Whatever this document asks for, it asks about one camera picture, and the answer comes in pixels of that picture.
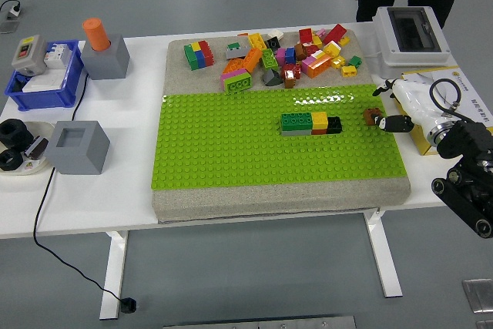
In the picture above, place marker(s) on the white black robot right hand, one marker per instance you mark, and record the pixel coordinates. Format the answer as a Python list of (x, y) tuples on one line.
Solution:
[(414, 105)]

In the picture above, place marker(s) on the brown building brick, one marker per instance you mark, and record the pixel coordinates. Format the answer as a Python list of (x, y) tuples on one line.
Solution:
[(300, 51), (290, 82), (370, 117)]

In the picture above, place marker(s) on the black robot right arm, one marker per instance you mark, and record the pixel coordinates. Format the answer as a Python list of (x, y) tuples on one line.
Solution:
[(466, 140)]

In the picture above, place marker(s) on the small yellow building brick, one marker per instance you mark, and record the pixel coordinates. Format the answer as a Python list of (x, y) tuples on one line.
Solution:
[(349, 71)]

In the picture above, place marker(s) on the small green building brick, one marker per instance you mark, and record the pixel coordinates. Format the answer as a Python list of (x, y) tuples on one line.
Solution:
[(233, 46), (355, 61)]

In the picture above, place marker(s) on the black building brick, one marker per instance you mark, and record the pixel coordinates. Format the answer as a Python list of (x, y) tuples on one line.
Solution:
[(334, 125), (273, 43)]

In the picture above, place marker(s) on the shiny yellow building brick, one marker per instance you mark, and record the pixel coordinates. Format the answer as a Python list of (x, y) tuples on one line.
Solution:
[(338, 61)]

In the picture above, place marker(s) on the yellow white building brick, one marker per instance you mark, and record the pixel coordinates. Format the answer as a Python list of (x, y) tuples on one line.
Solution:
[(331, 49)]

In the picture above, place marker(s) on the large orange building brick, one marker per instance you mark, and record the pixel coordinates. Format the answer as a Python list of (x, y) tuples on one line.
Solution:
[(319, 66)]

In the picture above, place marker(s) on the long red building brick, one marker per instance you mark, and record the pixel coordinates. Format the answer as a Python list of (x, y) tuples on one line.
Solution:
[(334, 34)]

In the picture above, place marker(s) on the small pink building brick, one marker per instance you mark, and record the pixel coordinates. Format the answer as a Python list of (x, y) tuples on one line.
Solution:
[(320, 32)]

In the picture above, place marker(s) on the grey flat building brick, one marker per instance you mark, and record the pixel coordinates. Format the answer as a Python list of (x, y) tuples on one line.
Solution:
[(296, 133)]

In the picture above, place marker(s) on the dark red building brick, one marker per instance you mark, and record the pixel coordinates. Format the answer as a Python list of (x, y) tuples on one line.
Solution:
[(291, 71)]

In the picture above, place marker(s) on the blue building brick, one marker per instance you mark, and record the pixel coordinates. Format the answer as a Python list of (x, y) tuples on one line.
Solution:
[(200, 58), (290, 56)]

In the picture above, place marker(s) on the magenta building brick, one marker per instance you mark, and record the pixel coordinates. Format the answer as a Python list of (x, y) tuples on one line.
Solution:
[(280, 56)]

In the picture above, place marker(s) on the dark grey sloped brick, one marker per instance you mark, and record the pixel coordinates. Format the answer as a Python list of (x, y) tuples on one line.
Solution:
[(272, 78)]

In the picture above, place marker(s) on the long orange building brick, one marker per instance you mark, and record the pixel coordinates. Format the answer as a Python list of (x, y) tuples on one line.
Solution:
[(253, 59)]

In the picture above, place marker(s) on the large lime building brick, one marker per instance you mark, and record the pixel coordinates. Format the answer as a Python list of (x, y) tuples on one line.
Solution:
[(239, 84)]

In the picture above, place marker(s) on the large pink building brick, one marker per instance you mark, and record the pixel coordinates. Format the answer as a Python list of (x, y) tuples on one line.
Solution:
[(231, 74)]

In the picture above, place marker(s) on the green studded baseplate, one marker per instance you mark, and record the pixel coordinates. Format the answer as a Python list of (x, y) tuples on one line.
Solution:
[(231, 144)]

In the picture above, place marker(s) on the yellow white cardboard box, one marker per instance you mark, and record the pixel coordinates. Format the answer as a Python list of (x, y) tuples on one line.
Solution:
[(473, 90)]

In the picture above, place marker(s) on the white table leg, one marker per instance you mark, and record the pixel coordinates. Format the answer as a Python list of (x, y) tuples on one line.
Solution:
[(113, 275), (385, 259)]

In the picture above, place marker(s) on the grey-brown foam mat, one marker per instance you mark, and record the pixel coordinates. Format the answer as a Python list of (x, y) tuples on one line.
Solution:
[(269, 196)]

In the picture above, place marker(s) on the long metal floor plate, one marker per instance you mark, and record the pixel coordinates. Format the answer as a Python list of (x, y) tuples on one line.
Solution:
[(262, 323)]

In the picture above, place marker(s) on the grey cube holder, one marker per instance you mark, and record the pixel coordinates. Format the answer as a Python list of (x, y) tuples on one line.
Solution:
[(77, 157), (106, 63)]

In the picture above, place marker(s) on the orange cylinder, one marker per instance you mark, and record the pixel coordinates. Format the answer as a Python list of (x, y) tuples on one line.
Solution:
[(96, 34)]

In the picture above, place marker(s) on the black plug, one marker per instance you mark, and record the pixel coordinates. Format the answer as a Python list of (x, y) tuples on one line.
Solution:
[(129, 305)]

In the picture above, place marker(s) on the white circuit breaker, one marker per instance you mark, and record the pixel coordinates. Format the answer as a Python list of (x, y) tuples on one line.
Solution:
[(57, 56)]

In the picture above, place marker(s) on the blue plastic bin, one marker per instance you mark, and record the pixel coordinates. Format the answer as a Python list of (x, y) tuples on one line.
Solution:
[(50, 98)]

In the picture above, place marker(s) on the brown silver small part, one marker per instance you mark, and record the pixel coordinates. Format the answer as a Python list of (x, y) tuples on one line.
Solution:
[(36, 148)]

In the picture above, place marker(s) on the large black nut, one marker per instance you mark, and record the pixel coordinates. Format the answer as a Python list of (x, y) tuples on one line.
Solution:
[(13, 134)]

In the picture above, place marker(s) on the floor socket with plug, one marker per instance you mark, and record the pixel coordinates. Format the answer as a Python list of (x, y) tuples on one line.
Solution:
[(14, 10)]

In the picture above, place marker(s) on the small black nut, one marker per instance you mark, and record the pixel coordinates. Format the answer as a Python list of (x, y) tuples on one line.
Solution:
[(4, 165)]

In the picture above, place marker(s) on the white electrical enclosure box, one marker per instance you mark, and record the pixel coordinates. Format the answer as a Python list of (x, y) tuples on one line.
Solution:
[(385, 48)]

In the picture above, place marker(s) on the white flat switch panel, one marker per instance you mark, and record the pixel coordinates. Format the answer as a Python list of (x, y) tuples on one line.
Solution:
[(43, 83)]

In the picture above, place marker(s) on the grey switch box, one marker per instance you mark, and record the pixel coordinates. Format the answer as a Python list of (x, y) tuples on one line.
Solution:
[(27, 53)]

